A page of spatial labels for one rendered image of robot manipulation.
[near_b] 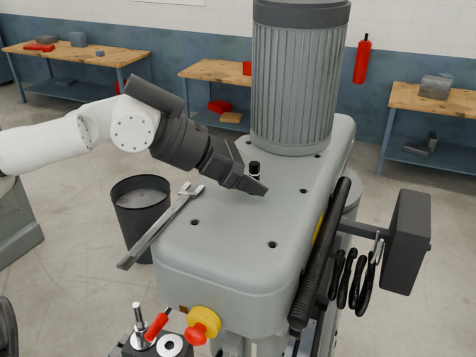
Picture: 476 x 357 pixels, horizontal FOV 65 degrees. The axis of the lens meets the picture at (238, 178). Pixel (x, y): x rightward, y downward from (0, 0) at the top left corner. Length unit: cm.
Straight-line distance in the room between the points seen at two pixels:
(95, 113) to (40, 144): 10
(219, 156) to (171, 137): 9
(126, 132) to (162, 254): 21
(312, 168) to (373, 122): 437
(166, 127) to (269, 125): 30
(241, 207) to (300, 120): 25
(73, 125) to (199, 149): 20
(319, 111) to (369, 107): 427
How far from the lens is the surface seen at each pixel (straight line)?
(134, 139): 59
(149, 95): 62
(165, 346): 145
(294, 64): 79
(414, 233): 99
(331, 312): 154
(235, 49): 536
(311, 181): 78
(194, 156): 63
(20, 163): 65
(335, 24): 80
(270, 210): 70
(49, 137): 64
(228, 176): 64
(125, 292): 314
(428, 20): 484
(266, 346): 94
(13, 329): 81
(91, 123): 68
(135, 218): 294
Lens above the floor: 231
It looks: 33 degrees down
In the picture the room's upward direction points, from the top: straight up
